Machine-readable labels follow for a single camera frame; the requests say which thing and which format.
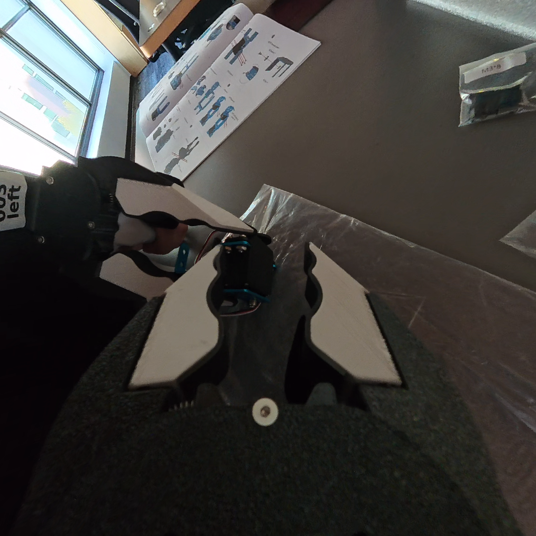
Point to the small bag of black parts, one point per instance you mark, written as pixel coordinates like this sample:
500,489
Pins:
490,88

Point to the grey desk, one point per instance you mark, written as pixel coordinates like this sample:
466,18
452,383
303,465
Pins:
356,125

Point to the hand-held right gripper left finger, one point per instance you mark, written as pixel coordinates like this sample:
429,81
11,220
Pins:
180,335

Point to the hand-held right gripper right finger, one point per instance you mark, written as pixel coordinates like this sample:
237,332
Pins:
351,335

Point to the window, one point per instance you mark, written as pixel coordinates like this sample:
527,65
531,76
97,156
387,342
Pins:
33,104

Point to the background desk with orange edge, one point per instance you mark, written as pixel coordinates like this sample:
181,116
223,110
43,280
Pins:
167,25

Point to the open instruction booklet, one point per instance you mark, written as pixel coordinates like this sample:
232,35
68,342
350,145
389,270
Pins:
251,54

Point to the blue servo bracket assembly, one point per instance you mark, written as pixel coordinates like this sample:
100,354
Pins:
245,268

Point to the person's left hand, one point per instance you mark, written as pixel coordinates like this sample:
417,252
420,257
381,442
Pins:
167,241

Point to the large clear plastic bag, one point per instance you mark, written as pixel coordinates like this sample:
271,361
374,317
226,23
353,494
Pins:
418,293

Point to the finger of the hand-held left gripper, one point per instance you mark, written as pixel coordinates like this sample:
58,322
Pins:
176,201
125,272

